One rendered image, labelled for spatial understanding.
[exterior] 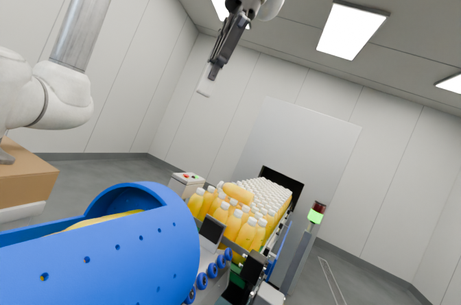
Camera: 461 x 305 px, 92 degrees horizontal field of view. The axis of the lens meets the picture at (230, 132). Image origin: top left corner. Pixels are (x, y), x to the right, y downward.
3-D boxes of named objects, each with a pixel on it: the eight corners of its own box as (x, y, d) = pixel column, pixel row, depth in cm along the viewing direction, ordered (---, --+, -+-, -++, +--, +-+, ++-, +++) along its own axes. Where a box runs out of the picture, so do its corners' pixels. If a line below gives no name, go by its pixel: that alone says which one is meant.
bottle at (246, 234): (227, 253, 100) (243, 215, 101) (241, 258, 101) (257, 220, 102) (229, 263, 93) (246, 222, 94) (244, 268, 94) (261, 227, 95)
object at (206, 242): (192, 242, 92) (204, 214, 92) (195, 240, 94) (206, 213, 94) (212, 255, 88) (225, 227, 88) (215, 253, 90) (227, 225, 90)
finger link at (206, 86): (221, 68, 49) (222, 68, 49) (208, 97, 49) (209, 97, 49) (209, 62, 48) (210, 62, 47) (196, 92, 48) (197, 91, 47)
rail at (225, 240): (178, 214, 105) (181, 209, 105) (180, 214, 106) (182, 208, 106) (254, 264, 90) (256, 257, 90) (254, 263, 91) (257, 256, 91)
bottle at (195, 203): (193, 232, 106) (208, 196, 106) (178, 228, 104) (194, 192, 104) (191, 224, 113) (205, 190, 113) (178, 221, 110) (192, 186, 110)
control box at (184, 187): (164, 190, 113) (173, 172, 113) (185, 187, 132) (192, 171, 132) (180, 200, 110) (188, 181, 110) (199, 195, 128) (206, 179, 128)
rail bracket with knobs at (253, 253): (233, 275, 86) (243, 251, 86) (239, 268, 93) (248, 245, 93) (256, 292, 82) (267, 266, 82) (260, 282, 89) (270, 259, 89)
